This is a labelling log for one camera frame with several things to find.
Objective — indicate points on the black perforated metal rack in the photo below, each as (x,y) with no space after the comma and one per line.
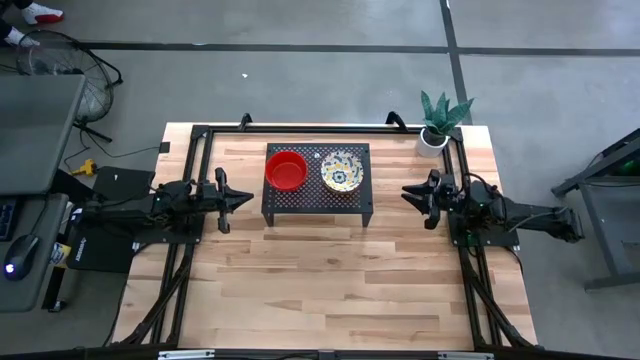
(315,202)

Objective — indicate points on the grey desk top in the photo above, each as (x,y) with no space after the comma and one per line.
(35,130)

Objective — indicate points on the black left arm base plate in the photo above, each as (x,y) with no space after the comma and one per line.
(165,237)

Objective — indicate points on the black aluminium table frame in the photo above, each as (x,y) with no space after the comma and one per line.
(325,129)

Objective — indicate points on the white light bar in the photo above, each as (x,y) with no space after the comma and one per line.
(465,356)
(185,354)

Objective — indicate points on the snake plant in white pot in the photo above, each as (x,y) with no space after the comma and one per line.
(440,117)

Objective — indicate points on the person's white red shoe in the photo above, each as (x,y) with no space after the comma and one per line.
(42,14)

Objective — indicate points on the black computer green light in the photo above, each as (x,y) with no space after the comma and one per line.
(631,167)

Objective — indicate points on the red plastic bowl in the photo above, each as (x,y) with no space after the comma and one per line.
(286,170)

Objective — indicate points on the black floor fan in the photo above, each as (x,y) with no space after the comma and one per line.
(65,55)

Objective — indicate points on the small black square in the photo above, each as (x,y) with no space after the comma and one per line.
(164,148)

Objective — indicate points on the yellow blue packet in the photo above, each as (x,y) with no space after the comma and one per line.
(60,255)

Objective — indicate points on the black computer mouse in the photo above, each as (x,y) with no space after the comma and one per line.
(22,252)

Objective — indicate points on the grey metal stand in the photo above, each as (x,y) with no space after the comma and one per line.
(600,210)

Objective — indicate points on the black keyboard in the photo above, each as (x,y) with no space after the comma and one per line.
(7,220)

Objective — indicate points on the black flat pad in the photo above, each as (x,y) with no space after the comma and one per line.
(125,182)

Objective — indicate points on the yellow power plug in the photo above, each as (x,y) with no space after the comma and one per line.
(87,167)

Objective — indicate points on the black box white logo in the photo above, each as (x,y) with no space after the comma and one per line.
(100,250)

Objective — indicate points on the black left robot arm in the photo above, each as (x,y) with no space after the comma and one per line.
(130,212)

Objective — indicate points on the grey low desk surface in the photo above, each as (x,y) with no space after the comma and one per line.
(30,295)

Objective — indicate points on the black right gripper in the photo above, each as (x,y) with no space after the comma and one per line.
(442,197)

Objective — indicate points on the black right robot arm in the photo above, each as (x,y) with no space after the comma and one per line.
(530,220)

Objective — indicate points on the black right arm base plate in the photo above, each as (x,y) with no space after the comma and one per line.
(500,239)

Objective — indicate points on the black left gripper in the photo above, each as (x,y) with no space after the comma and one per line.
(220,197)

